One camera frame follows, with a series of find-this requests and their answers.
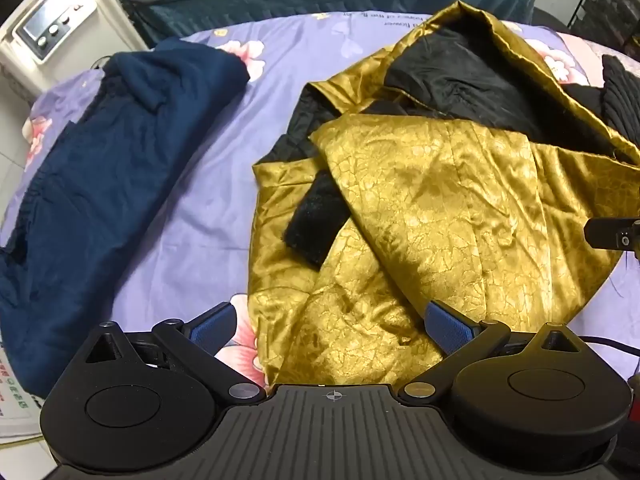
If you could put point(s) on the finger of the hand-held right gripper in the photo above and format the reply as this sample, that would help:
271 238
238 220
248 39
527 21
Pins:
607 234

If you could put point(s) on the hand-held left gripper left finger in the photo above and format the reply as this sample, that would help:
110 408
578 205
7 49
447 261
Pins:
216 327

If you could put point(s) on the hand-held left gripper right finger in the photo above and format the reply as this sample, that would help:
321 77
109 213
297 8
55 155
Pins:
448 332

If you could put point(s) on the gold satin jacket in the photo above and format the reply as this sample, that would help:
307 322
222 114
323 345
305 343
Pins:
450 210

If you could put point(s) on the black ribbed garment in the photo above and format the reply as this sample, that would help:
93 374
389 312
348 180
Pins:
617 95

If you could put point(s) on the purple floral bedsheet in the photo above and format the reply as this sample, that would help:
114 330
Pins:
200 185

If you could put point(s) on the navy blue garment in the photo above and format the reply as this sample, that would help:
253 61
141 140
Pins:
100 170

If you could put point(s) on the printed paper sheet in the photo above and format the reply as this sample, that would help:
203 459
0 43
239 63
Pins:
17 395

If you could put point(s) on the white appliance with dials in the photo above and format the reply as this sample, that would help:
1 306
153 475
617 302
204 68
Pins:
55 20

